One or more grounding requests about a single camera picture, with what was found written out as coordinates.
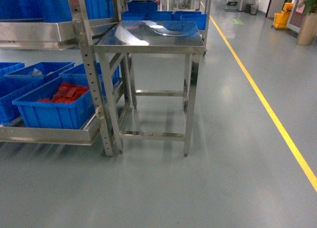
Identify blue bin with red parts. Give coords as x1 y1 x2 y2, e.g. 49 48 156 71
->
12 76 95 129

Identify red parts in bin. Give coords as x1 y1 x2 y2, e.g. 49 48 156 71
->
38 81 89 104

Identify steel shelf rack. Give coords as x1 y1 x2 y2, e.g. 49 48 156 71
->
0 0 116 157

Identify small steel table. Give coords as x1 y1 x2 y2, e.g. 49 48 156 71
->
93 19 207 158

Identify yellow mop bucket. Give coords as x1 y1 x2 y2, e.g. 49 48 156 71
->
271 2 294 29

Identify green potted plant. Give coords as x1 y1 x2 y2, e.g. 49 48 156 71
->
297 0 317 46

